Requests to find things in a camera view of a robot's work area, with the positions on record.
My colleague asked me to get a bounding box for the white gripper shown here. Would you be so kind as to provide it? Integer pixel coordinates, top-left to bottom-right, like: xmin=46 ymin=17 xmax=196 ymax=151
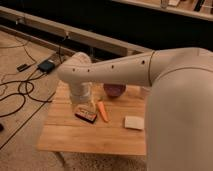
xmin=69 ymin=83 xmax=91 ymax=103

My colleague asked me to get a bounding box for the white sponge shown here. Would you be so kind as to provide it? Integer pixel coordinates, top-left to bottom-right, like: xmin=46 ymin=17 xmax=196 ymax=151
xmin=124 ymin=116 xmax=144 ymax=130

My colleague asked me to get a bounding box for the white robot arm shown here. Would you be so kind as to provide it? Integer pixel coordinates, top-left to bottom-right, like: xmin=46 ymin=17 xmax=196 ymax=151
xmin=58 ymin=48 xmax=213 ymax=171

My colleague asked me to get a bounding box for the dark purple ceramic bowl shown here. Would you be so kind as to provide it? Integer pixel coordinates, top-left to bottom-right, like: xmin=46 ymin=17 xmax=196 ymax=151
xmin=103 ymin=84 xmax=126 ymax=98

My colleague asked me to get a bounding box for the orange carrot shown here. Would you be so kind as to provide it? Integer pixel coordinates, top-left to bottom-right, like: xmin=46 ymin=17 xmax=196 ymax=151
xmin=97 ymin=101 xmax=109 ymax=122

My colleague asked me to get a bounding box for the black power adapter box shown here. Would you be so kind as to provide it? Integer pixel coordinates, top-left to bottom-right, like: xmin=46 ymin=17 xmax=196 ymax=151
xmin=38 ymin=60 xmax=55 ymax=73

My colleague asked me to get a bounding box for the wooden table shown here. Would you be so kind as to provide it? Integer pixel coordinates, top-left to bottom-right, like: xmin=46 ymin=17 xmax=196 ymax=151
xmin=37 ymin=82 xmax=146 ymax=155

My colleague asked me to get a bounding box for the small black device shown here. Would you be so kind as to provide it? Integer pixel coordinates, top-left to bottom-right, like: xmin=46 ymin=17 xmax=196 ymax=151
xmin=17 ymin=64 xmax=30 ymax=72

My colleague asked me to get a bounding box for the black floor cable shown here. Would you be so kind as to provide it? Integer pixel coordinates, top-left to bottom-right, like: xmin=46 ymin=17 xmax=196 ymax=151
xmin=0 ymin=43 xmax=68 ymax=118

